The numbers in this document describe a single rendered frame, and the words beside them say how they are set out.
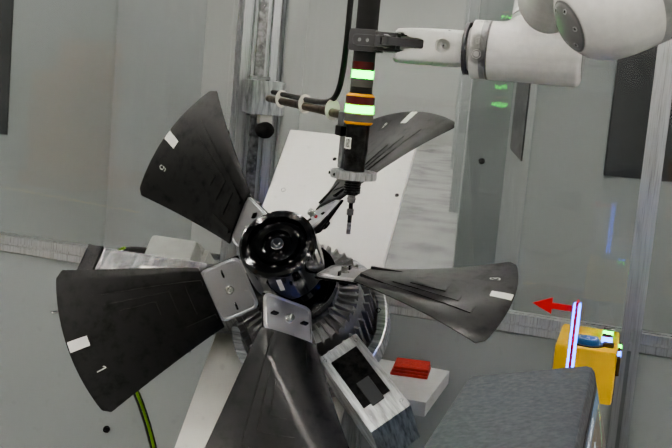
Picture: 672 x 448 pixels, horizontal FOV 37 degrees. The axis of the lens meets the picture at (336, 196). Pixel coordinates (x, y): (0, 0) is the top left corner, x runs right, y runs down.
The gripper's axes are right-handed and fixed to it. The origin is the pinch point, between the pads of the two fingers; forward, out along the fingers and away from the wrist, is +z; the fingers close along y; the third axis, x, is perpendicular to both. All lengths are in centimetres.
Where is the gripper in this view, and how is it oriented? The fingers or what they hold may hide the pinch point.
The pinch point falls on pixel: (366, 40)
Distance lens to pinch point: 149.5
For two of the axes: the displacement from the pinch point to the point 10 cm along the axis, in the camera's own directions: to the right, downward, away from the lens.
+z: -9.5, -1.2, 2.9
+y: 3.0, -0.9, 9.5
